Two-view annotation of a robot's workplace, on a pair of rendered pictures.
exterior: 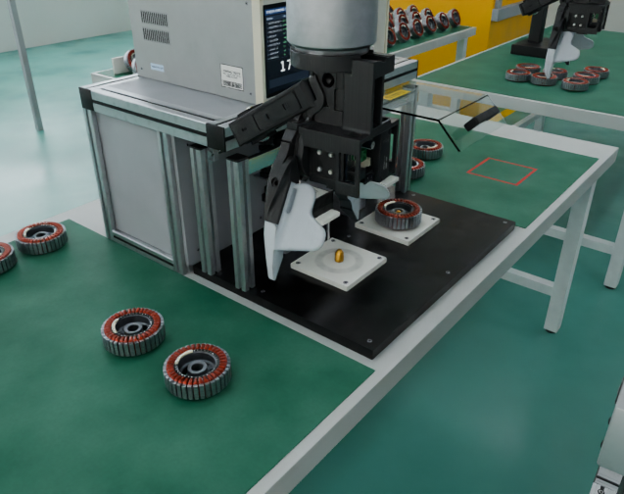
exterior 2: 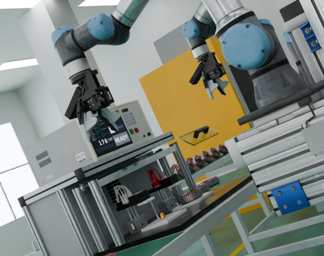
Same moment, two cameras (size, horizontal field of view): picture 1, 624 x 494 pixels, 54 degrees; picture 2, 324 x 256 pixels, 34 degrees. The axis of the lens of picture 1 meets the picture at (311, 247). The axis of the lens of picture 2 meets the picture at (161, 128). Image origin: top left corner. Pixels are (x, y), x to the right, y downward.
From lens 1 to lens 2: 1.14 m
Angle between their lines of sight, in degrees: 32
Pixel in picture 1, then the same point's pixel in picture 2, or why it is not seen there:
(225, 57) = (75, 151)
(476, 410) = not seen: outside the picture
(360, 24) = (83, 64)
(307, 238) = (92, 122)
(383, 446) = not seen: outside the picture
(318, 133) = (84, 95)
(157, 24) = (43, 157)
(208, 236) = (94, 229)
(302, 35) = (69, 73)
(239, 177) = (95, 187)
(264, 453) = not seen: outside the picture
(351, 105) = (89, 84)
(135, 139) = (48, 205)
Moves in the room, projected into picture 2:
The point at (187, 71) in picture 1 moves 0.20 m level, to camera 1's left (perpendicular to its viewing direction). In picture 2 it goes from (62, 168) to (21, 187)
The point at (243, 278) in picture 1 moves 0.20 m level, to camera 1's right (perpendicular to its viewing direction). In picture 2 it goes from (117, 238) to (163, 217)
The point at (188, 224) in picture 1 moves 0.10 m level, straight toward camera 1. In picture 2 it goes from (85, 231) to (87, 232)
